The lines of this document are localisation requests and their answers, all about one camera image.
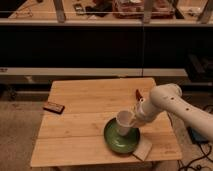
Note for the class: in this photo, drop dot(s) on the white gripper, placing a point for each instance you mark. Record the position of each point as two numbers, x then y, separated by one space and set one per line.
144 112

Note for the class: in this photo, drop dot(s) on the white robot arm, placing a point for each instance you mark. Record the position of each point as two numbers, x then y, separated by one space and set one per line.
167 97

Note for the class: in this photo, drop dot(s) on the green ceramic bowl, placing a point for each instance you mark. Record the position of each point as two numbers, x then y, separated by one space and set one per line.
120 144

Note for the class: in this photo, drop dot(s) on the black power adapter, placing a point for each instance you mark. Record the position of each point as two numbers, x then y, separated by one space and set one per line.
195 137

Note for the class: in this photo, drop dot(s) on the brown rectangular box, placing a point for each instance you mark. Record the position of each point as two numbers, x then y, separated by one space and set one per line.
53 107

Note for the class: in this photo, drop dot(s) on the red tray on shelf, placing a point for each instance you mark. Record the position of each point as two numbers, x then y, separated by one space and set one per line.
135 9

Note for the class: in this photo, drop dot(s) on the black device on shelf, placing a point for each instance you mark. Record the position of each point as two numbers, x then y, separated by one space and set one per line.
79 9

